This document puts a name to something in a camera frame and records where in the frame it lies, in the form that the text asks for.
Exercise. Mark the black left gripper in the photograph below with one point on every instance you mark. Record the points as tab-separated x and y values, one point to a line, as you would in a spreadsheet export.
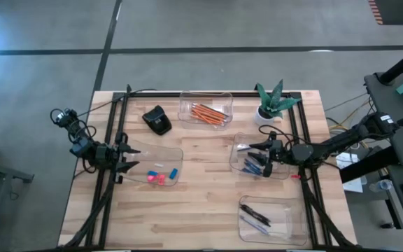
114	155

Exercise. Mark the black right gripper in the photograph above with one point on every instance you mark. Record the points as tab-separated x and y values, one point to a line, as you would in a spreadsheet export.
278	154

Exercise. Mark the black pen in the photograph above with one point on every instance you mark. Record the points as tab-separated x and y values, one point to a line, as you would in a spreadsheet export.
257	213
257	217

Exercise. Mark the pale blue pen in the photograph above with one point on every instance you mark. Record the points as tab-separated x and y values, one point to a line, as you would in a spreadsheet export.
254	225

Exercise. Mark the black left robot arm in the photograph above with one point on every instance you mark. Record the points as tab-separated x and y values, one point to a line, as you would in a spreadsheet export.
82	147

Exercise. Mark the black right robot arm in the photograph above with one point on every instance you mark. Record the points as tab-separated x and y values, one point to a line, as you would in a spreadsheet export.
345	140

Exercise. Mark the black pouch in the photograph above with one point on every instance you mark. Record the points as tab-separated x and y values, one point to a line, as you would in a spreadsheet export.
156	120

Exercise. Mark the green plant in white pot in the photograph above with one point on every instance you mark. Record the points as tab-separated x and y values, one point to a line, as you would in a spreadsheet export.
273	101

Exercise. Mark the tall clear plastic bin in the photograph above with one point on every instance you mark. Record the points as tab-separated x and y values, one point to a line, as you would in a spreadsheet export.
292	224

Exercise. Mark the white paper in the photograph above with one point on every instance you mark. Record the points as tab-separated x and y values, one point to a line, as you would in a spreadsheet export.
352	185

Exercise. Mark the black desk leg beam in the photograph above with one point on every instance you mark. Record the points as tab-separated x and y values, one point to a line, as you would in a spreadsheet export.
369	168

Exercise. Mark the grey metal stand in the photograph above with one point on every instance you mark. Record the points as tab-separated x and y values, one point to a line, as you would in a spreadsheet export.
12	174

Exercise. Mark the clear water bottle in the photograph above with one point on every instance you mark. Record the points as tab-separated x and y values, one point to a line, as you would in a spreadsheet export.
380	185

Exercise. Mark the orange striped black mat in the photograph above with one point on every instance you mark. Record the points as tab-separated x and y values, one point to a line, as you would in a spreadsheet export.
397	10

